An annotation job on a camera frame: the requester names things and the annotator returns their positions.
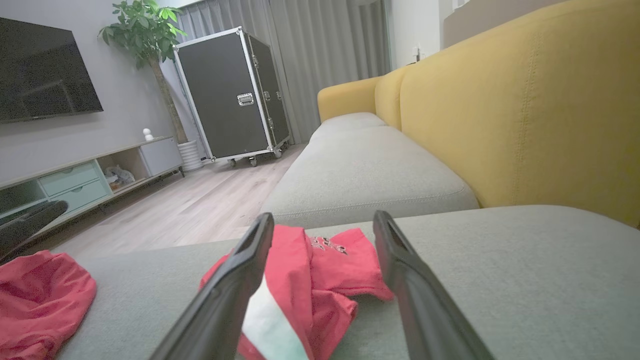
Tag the grey and teal TV cabinet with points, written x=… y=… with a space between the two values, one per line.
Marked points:
x=75 y=182

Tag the grey curtain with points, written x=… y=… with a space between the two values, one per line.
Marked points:
x=320 y=50

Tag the red jersey with white sleeves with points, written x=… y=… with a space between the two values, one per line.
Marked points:
x=325 y=280

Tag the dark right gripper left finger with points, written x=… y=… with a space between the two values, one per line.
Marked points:
x=225 y=300

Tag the white wall socket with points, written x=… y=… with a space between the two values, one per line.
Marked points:
x=416 y=53

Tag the red garment with white trim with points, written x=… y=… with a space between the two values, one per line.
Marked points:
x=40 y=300

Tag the large grey sofa seat cushion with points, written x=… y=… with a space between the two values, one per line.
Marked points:
x=525 y=290

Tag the green potted tree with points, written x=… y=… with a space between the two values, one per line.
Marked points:
x=145 y=35

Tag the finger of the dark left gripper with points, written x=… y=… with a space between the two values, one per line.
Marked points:
x=25 y=227

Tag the grey plush toy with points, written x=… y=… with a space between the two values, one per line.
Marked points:
x=120 y=177

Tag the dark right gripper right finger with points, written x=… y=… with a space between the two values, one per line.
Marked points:
x=425 y=310

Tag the black flight case on wheels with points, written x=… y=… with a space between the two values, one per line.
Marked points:
x=222 y=100

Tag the black flat television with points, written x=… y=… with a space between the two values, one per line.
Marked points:
x=40 y=75

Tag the small white figurine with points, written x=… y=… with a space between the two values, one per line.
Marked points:
x=148 y=134

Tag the yellow and grey sofa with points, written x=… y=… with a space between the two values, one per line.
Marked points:
x=525 y=110

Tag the white ribbed plant pot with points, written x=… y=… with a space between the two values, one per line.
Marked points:
x=191 y=156

